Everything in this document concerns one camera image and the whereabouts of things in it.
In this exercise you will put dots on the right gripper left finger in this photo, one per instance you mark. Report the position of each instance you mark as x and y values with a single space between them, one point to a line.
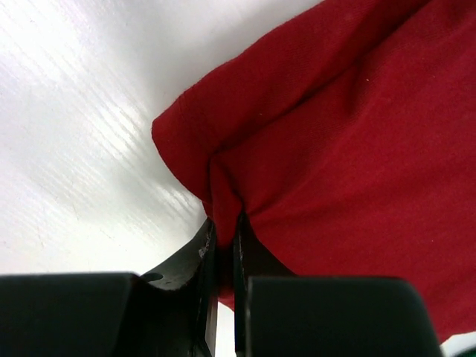
169 311

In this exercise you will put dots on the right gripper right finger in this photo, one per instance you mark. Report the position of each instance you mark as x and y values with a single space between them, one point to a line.
278 313

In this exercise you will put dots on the dark red t shirt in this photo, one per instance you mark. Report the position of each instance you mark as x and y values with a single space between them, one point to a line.
347 136

